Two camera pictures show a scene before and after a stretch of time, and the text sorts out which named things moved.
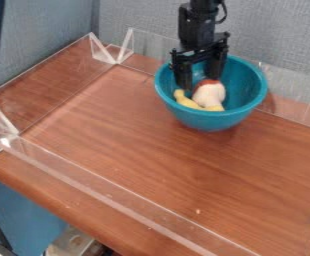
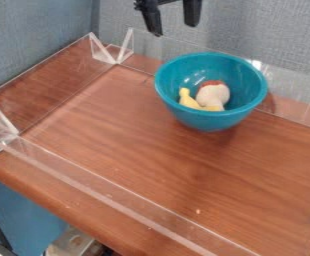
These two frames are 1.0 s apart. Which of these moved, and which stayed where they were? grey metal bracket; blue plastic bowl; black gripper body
Moved: black gripper body
Stayed: blue plastic bowl; grey metal bracket
